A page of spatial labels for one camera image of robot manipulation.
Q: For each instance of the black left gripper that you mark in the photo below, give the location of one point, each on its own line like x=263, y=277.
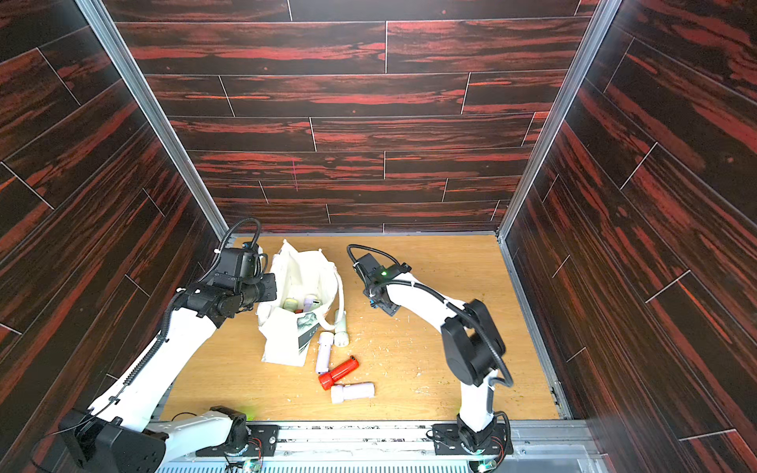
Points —
x=270, y=282

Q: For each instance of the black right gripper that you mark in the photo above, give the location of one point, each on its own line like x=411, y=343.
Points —
x=376, y=297

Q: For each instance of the white canvas tote bag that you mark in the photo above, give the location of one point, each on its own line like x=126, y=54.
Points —
x=299, y=273

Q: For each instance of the white flashlight bottom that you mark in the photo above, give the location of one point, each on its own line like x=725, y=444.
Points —
x=347, y=392

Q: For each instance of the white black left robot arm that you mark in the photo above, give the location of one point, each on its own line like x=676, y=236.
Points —
x=116, y=433

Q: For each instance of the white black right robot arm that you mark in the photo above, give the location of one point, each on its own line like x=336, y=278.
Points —
x=473, y=347

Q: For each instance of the red flashlight lower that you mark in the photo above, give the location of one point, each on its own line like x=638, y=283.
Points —
x=330, y=378

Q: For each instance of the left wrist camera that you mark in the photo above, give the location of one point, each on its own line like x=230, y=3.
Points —
x=244, y=262

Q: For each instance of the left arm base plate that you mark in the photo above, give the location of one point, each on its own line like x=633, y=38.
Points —
x=259, y=440

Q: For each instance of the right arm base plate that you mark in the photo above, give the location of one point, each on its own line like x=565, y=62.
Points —
x=449, y=439

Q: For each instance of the aluminium front rail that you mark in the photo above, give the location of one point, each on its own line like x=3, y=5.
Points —
x=405, y=446

